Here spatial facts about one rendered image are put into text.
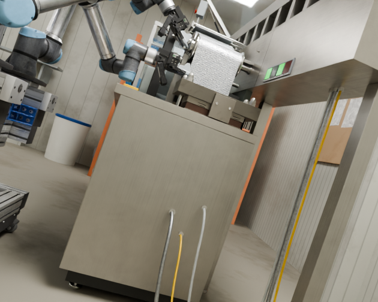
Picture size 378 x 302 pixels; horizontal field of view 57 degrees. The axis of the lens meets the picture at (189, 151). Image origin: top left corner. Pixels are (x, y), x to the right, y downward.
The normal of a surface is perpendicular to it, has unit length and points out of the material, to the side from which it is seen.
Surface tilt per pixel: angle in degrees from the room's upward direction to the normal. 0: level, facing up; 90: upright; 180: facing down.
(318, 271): 90
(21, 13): 95
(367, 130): 90
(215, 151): 90
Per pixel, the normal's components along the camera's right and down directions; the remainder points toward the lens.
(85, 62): 0.14, 0.05
